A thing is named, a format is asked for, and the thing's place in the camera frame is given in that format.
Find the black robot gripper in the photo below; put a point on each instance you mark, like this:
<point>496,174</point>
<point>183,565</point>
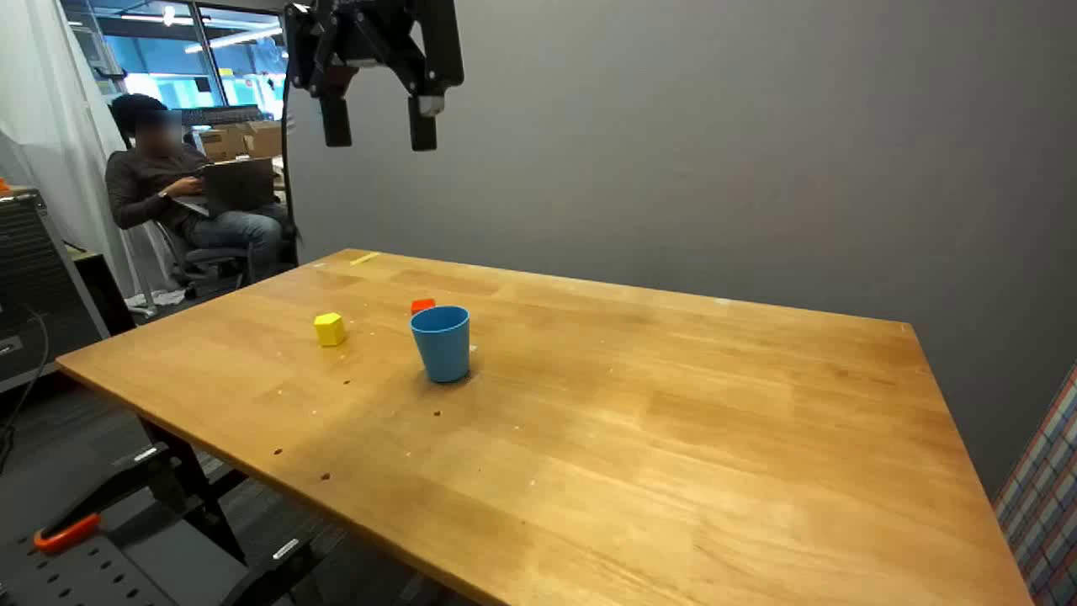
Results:
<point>381,30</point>

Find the small orange block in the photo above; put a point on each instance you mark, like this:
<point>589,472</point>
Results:
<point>420,304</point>

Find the yellow block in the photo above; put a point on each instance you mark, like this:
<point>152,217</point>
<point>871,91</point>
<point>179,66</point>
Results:
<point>332,333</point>

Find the blue plastic cup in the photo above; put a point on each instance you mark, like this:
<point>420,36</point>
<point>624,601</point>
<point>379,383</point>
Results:
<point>441,343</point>

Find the cardboard boxes stack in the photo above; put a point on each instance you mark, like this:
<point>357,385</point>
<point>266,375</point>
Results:
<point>240,141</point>

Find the dark laptop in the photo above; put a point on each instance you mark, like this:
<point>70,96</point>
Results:
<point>238,179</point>

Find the black office chair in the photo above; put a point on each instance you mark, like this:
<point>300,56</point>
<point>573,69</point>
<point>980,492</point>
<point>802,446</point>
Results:
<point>212,264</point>

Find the white curtain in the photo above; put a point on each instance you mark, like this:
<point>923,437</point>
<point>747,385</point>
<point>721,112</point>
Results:
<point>50,103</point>

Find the black equipment case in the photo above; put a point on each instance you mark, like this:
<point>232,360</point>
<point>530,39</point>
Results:
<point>36,292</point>

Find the plaid fabric chair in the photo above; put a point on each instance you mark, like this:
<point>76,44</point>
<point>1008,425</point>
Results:
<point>1043,499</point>

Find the black table leg frame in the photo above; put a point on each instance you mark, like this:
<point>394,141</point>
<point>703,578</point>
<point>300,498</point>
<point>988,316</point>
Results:
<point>187,482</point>

